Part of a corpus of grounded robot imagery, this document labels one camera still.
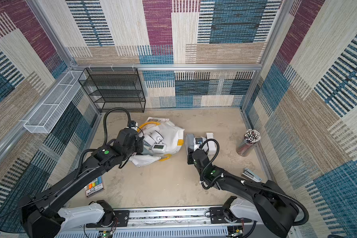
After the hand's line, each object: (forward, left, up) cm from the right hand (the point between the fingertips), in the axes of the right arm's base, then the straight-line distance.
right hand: (193, 150), depth 86 cm
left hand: (0, +28, +12) cm, 30 cm away
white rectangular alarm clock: (+5, -12, -2) cm, 13 cm away
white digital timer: (+5, +21, -6) cm, 22 cm away
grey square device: (+4, +2, +3) cm, 5 cm away
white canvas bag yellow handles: (+9, +12, -3) cm, 15 cm away
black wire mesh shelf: (+46, +55, +10) cm, 72 cm away
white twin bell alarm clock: (+12, +23, -3) cm, 26 cm away
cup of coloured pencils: (+3, -31, +7) cm, 32 cm away
